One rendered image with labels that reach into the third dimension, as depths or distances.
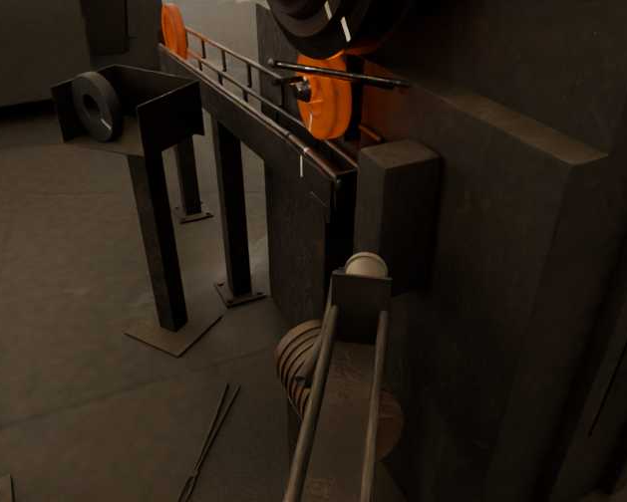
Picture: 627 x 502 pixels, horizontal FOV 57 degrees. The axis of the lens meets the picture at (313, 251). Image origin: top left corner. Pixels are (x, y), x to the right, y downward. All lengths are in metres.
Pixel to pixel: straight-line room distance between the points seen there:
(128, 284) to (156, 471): 0.74
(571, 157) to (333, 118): 0.41
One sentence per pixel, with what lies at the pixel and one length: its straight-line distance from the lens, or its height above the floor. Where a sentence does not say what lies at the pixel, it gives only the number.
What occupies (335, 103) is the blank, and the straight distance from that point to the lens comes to 0.96.
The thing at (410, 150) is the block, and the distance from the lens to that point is 0.85.
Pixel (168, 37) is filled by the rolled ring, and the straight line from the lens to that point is 2.12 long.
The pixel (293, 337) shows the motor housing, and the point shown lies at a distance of 0.92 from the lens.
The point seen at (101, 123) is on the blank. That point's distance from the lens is 1.44.
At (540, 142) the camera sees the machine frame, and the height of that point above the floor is 0.87.
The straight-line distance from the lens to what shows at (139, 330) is 1.78.
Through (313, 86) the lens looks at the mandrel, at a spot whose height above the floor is 0.83.
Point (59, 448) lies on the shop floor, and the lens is 1.55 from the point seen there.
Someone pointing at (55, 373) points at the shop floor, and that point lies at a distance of 1.74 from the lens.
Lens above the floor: 1.14
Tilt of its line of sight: 34 degrees down
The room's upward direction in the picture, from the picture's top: straight up
